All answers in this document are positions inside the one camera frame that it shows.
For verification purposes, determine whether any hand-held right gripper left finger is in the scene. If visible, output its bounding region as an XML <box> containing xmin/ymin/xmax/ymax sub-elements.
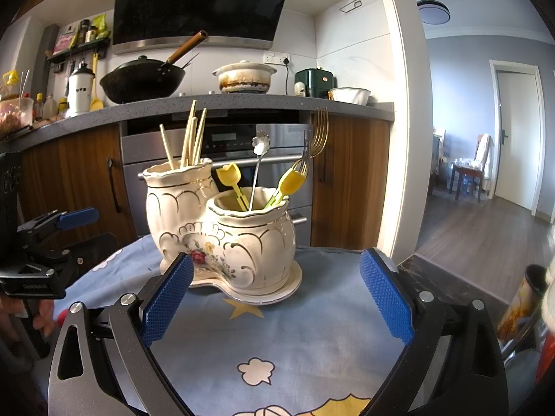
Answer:
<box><xmin>48</xmin><ymin>251</ymin><xmax>196</xmax><ymax>416</ymax></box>

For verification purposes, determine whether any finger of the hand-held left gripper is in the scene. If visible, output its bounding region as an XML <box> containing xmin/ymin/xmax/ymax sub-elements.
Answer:
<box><xmin>17</xmin><ymin>208</ymin><xmax>100</xmax><ymax>243</ymax></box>
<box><xmin>56</xmin><ymin>232</ymin><xmax>119</xmax><ymax>274</ymax></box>

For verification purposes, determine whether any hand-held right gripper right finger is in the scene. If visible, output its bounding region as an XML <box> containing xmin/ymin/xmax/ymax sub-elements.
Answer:
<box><xmin>359</xmin><ymin>247</ymin><xmax>509</xmax><ymax>416</ymax></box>

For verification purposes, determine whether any white ceramic utensil holder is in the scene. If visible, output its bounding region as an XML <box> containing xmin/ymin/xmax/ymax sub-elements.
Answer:
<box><xmin>142</xmin><ymin>158</ymin><xmax>303</xmax><ymax>306</ymax></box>

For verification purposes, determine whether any beige chopstick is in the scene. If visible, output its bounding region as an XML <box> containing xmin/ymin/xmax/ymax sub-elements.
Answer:
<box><xmin>193</xmin><ymin>107</ymin><xmax>208</xmax><ymax>164</ymax></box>
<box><xmin>180</xmin><ymin>99</ymin><xmax>198</xmax><ymax>168</ymax></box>
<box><xmin>159</xmin><ymin>124</ymin><xmax>178</xmax><ymax>171</ymax></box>
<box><xmin>188</xmin><ymin>117</ymin><xmax>200</xmax><ymax>166</ymax></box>

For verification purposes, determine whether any person's left hand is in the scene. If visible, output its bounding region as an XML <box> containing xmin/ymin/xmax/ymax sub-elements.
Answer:
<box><xmin>0</xmin><ymin>297</ymin><xmax>66</xmax><ymax>347</ymax></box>

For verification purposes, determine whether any clear plastic food container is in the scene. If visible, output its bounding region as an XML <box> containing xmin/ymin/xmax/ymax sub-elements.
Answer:
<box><xmin>0</xmin><ymin>96</ymin><xmax>35</xmax><ymax>135</ymax></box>

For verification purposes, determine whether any yellow spatula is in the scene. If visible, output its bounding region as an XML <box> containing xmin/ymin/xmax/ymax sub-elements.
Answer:
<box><xmin>89</xmin><ymin>53</ymin><xmax>105</xmax><ymax>112</ymax></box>

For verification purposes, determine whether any white enamel canister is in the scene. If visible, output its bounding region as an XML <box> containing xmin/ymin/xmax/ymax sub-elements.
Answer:
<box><xmin>67</xmin><ymin>63</ymin><xmax>97</xmax><ymax>118</ymax></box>

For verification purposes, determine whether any printed tin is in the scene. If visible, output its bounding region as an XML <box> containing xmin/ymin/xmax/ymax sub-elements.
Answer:
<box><xmin>495</xmin><ymin>264</ymin><xmax>549</xmax><ymax>344</ymax></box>

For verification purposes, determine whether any yellow tulip fork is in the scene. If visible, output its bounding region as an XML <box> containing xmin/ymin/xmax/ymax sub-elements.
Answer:
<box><xmin>216</xmin><ymin>162</ymin><xmax>247</xmax><ymax>211</ymax></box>

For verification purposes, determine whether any yellow plastic bag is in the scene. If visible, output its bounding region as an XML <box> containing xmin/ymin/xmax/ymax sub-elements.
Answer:
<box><xmin>1</xmin><ymin>70</ymin><xmax>22</xmax><ymax>96</ymax></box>

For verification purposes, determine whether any wooden chair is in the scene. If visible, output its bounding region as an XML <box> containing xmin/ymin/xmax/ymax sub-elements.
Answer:
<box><xmin>449</xmin><ymin>133</ymin><xmax>494</xmax><ymax>202</ymax></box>

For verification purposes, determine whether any stainless steel oven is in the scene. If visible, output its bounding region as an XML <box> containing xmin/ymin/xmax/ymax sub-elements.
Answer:
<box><xmin>120</xmin><ymin>121</ymin><xmax>315</xmax><ymax>245</ymax></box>

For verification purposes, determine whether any pink packet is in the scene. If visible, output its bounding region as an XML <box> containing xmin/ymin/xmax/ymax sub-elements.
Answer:
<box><xmin>53</xmin><ymin>32</ymin><xmax>75</xmax><ymax>55</ymax></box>

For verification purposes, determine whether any grey kitchen countertop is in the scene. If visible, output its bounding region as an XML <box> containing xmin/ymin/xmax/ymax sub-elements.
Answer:
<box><xmin>0</xmin><ymin>93</ymin><xmax>396</xmax><ymax>154</ymax></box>

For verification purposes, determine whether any gold fork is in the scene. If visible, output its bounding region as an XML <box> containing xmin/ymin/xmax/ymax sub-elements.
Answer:
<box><xmin>304</xmin><ymin>107</ymin><xmax>330</xmax><ymax>170</ymax></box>

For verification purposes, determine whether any silver flower spoon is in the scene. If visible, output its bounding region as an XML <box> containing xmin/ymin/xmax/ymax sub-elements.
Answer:
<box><xmin>248</xmin><ymin>130</ymin><xmax>271</xmax><ymax>211</ymax></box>

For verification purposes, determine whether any white bowl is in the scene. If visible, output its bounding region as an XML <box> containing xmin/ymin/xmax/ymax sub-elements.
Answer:
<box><xmin>330</xmin><ymin>87</ymin><xmax>372</xmax><ymax>105</ymax></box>

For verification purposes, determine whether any white door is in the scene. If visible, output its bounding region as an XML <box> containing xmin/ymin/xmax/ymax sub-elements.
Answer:
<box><xmin>490</xmin><ymin>60</ymin><xmax>546</xmax><ymax>217</ymax></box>

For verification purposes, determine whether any white clay pot with lid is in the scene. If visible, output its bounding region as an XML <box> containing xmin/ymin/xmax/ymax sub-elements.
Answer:
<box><xmin>212</xmin><ymin>61</ymin><xmax>278</xmax><ymax>95</ymax></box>

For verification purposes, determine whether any green air fryer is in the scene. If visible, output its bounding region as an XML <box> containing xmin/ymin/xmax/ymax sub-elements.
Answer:
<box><xmin>294</xmin><ymin>68</ymin><xmax>337</xmax><ymax>97</ymax></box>

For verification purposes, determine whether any black range hood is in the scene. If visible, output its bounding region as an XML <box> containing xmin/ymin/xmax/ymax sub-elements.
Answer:
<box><xmin>113</xmin><ymin>0</ymin><xmax>298</xmax><ymax>55</ymax></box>

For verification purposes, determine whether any round ceiling lamp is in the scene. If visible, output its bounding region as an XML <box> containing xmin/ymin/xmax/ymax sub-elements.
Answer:
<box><xmin>416</xmin><ymin>0</ymin><xmax>452</xmax><ymax>26</ymax></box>

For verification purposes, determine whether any wooden cabinet with black handle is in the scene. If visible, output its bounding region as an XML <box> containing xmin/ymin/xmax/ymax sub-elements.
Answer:
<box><xmin>19</xmin><ymin>123</ymin><xmax>138</xmax><ymax>248</ymax></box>

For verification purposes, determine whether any wooden cabinet beside wall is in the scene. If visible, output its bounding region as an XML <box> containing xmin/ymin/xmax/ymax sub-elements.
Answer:
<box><xmin>310</xmin><ymin>115</ymin><xmax>391</xmax><ymax>251</ymax></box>

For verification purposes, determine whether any black wok with wooden handle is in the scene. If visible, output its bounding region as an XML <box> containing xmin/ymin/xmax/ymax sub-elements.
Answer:
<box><xmin>100</xmin><ymin>30</ymin><xmax>210</xmax><ymax>105</ymax></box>

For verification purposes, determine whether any black wall spice shelf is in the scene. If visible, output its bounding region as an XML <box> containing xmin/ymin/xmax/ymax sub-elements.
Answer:
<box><xmin>45</xmin><ymin>37</ymin><xmax>110</xmax><ymax>68</ymax></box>

